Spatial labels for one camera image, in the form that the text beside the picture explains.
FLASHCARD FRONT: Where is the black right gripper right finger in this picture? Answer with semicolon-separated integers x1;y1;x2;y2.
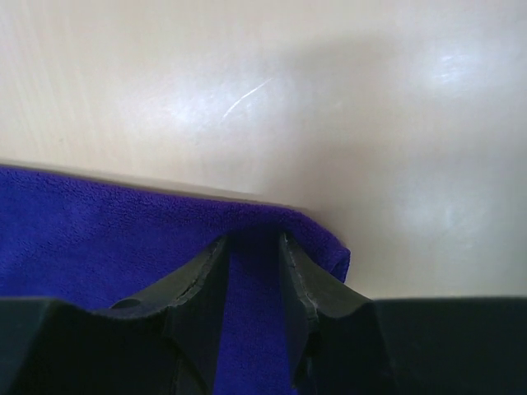
279;234;375;391

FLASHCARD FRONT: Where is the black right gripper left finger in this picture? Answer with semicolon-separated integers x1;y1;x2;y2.
109;235;230;395

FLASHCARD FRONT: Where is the purple towel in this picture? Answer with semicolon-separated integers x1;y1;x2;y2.
1;167;351;394

